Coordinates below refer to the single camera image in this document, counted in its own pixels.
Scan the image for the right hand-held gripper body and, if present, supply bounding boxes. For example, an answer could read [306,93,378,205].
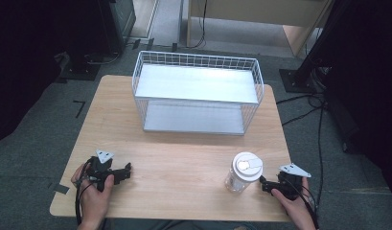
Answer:
[268,163,312,201]

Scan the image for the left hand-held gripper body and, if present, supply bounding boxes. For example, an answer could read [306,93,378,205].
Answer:
[86,149,127,193]

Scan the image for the clear cup with white lid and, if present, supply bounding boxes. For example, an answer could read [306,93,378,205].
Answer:
[224,151,265,194]

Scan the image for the white wire shelf rack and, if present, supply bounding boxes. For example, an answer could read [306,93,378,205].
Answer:
[131,50,265,136]

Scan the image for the person's right hand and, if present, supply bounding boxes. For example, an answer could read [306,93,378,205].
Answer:
[270,176,313,226]

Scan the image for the person's left hand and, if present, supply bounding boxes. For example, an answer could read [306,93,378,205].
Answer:
[70,162,116,226]

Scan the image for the black floor tape strip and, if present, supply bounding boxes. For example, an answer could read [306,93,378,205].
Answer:
[53,183,71,196]

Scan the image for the black angled floor tape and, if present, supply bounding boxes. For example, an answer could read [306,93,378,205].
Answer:
[72,100,87,120]

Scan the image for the black metal stand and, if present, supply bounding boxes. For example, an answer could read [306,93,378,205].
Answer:
[278,0,355,94]

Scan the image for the black cabinet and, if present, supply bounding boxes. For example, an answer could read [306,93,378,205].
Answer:
[97,0,137,56]

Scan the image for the light wooden desk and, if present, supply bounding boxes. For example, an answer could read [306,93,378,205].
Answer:
[186,0,333,58]

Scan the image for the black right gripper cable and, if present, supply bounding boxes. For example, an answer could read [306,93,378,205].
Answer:
[285,177,320,230]

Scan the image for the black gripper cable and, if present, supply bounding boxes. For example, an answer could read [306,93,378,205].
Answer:
[285,177,320,230]
[74,158,95,226]

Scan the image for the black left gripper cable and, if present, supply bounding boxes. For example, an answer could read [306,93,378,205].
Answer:
[74,158,95,226]

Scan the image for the black floor cable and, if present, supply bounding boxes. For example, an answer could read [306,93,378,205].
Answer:
[275,92,327,209]

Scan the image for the black stand base plate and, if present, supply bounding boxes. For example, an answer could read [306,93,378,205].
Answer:
[58,52,104,81]

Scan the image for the black hanging cable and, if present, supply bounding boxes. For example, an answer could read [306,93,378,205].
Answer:
[183,0,208,50]

